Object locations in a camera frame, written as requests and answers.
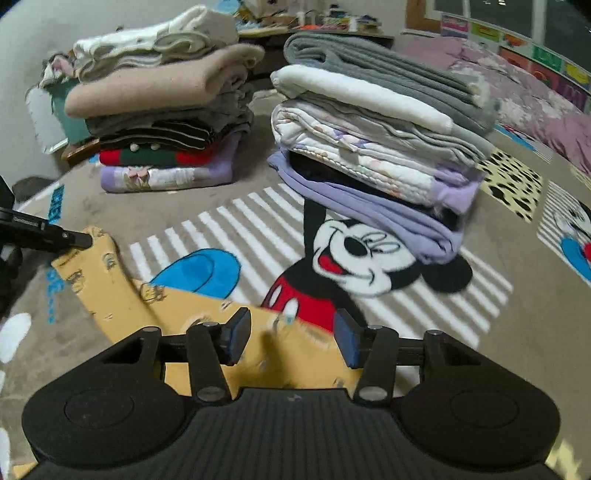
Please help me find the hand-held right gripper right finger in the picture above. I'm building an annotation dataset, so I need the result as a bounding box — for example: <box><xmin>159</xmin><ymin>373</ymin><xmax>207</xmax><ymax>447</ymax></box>
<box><xmin>333</xmin><ymin>308</ymin><xmax>481</xmax><ymax>402</ymax></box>

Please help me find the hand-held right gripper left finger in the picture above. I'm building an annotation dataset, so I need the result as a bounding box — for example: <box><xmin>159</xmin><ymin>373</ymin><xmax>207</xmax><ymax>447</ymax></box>
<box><xmin>99</xmin><ymin>307</ymin><xmax>252</xmax><ymax>406</ymax></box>

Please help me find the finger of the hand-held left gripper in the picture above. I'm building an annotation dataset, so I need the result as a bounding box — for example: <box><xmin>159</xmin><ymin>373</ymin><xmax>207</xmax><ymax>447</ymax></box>
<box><xmin>9</xmin><ymin>210</ymin><xmax>93</xmax><ymax>253</ymax></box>

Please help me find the yellow car print garment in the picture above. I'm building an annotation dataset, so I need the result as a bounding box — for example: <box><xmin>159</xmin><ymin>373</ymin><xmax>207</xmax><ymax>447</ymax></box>
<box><xmin>51</xmin><ymin>226</ymin><xmax>368</xmax><ymax>401</ymax></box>

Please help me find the left stack of folded clothes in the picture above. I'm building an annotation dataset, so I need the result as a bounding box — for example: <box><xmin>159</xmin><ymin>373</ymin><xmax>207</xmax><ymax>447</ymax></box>
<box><xmin>39</xmin><ymin>4</ymin><xmax>266</xmax><ymax>195</ymax></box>

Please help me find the stack of folded grey-white-lilac clothes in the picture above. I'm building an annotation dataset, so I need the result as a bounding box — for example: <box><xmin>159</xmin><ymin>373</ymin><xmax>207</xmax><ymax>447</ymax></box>
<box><xmin>267</xmin><ymin>31</ymin><xmax>502</xmax><ymax>265</ymax></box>

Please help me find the wooden tray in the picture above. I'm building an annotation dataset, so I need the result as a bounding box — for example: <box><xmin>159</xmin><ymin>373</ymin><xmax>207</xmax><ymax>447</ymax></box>
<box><xmin>61</xmin><ymin>138</ymin><xmax>101</xmax><ymax>168</ymax></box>

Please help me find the teal storage box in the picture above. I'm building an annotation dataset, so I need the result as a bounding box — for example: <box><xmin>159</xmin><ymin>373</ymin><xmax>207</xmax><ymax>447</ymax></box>
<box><xmin>25</xmin><ymin>85</ymin><xmax>93</xmax><ymax>153</ymax></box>

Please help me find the cartoon mouse printed blanket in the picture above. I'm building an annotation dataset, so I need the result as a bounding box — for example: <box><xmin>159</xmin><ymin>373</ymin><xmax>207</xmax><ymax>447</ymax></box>
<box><xmin>0</xmin><ymin>92</ymin><xmax>591</xmax><ymax>480</ymax></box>

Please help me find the cluttered wooden desk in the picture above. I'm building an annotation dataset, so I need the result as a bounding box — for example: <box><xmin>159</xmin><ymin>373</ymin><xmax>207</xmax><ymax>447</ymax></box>
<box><xmin>217</xmin><ymin>0</ymin><xmax>395</xmax><ymax>51</ymax></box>

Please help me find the purple crumpled bedding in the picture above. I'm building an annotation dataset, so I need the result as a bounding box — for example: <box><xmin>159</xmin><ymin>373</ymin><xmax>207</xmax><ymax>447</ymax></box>
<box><xmin>397</xmin><ymin>36</ymin><xmax>591</xmax><ymax>174</ymax></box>

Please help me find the colourful alphabet picture border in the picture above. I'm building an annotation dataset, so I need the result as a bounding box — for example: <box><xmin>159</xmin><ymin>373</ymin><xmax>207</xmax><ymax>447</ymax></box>
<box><xmin>441</xmin><ymin>14</ymin><xmax>591</xmax><ymax>116</ymax></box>

